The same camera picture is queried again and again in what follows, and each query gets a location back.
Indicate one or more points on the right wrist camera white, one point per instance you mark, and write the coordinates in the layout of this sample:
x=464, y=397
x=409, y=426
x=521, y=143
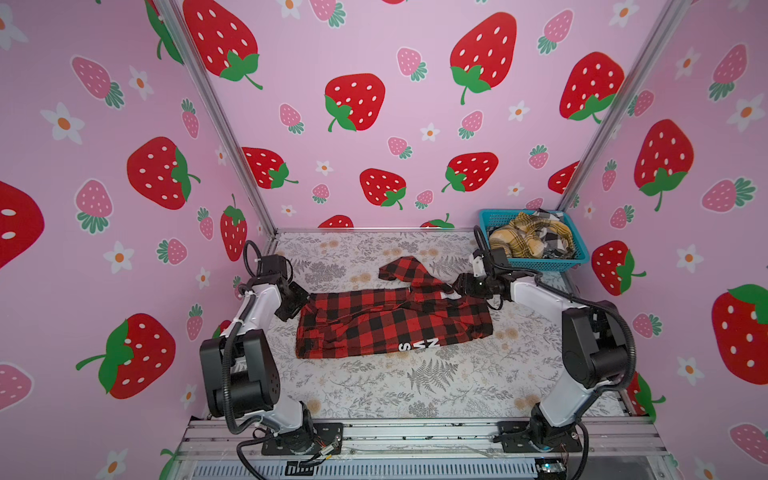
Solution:
x=478, y=265

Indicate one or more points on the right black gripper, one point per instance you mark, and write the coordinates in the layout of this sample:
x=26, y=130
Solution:
x=464, y=284

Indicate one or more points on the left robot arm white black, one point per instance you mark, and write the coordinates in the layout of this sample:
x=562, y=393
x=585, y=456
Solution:
x=241, y=378

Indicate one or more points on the left corner aluminium post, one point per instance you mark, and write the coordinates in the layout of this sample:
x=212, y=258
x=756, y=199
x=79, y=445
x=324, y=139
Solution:
x=180, y=34

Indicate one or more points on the right corner aluminium post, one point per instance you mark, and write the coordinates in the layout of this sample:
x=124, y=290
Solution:
x=660, y=34

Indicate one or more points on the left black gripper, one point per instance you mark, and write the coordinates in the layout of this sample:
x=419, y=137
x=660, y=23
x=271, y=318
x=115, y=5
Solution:
x=301, y=297

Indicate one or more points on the aluminium rail frame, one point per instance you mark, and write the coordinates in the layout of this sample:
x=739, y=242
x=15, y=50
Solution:
x=446, y=448

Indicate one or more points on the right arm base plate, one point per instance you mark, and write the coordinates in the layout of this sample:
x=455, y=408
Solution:
x=527, y=437

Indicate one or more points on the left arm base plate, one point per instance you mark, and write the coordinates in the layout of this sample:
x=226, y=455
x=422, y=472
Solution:
x=323, y=438

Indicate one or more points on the corner aluminium post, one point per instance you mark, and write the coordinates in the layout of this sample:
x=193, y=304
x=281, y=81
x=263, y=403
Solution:
x=180, y=34
x=660, y=34

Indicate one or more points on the red black plaid shirt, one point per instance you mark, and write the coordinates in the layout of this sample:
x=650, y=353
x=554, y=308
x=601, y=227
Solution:
x=427, y=312

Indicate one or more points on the teal plastic basket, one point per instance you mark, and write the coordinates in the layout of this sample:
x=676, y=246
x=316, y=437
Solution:
x=489, y=218

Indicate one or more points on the yellow plaid shirt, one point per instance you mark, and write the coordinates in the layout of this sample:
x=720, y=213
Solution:
x=538, y=235

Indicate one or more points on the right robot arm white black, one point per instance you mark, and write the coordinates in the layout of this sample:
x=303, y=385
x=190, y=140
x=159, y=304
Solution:
x=598, y=350

